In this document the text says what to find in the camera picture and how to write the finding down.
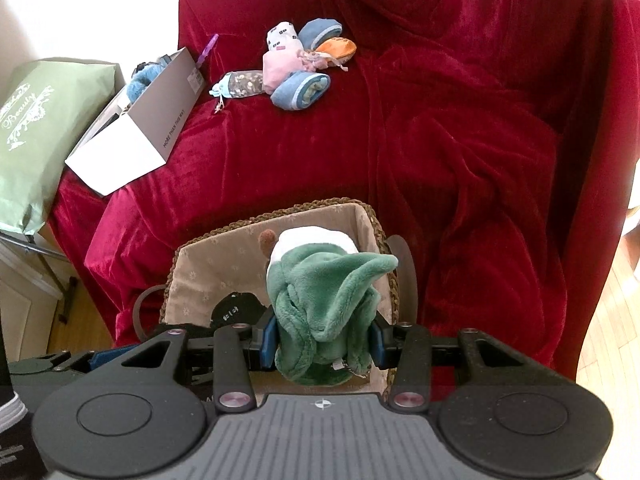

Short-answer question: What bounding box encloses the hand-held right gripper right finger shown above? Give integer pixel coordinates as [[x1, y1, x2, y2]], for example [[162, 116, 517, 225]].
[[370, 315, 558, 409]]

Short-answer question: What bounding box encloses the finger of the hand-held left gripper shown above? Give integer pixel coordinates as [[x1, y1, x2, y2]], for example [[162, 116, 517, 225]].
[[7, 350, 132, 377]]

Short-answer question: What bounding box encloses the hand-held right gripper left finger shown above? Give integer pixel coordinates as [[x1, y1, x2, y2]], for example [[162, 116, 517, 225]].
[[117, 308, 278, 411]]

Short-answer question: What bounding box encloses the green white fluffy sock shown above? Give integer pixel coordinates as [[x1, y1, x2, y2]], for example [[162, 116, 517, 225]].
[[257, 226, 400, 388]]

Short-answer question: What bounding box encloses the woven basket with beige lining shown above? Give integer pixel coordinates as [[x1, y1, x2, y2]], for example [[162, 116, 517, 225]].
[[159, 197, 401, 396]]

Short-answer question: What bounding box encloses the white printed sock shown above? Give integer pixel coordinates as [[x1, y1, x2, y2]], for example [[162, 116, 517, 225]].
[[266, 21, 301, 52]]

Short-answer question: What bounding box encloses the black rolled sock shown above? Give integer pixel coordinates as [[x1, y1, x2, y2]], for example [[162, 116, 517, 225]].
[[210, 291, 271, 329]]

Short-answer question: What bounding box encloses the white cabinet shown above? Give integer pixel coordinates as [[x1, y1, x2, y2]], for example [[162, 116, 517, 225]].
[[0, 247, 63, 361]]

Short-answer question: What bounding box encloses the metal rack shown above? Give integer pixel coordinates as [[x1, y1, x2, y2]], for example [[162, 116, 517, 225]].
[[0, 230, 78, 323]]

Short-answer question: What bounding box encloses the grey cardboard box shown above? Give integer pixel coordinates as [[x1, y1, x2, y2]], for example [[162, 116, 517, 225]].
[[65, 46, 208, 197]]

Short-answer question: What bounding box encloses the red velvet blanket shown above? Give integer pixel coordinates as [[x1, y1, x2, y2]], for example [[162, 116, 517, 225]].
[[47, 0, 640, 376]]

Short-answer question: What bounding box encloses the green paper bag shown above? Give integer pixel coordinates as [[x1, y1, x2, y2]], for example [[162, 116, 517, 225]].
[[0, 57, 121, 236]]

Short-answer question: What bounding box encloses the grey floral pouch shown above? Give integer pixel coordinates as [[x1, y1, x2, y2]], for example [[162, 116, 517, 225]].
[[209, 70, 264, 113]]

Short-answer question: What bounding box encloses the pink sock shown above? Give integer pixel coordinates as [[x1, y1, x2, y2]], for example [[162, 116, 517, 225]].
[[262, 49, 326, 95]]

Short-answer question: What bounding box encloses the blue fluffy sock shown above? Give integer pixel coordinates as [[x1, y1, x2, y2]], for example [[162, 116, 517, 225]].
[[125, 61, 169, 103]]

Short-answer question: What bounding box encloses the purple clothespin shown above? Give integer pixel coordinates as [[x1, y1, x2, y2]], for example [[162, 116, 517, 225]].
[[196, 34, 221, 68]]

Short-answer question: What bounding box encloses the orange sock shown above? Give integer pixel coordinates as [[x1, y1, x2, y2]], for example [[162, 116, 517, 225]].
[[315, 36, 357, 68]]

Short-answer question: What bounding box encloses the black cable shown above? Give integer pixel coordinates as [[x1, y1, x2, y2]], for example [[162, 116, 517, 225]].
[[131, 284, 168, 348]]

